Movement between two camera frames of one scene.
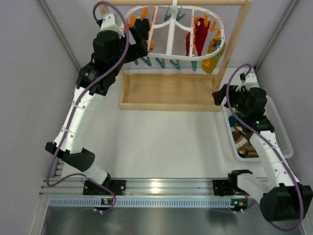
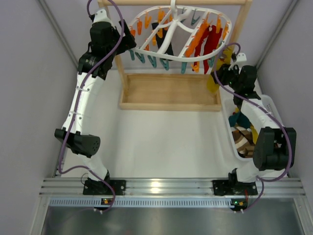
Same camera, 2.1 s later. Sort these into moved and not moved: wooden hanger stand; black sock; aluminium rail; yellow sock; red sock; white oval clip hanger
Moved: yellow sock; red sock; black sock
Not moved: wooden hanger stand; white oval clip hanger; aluminium rail
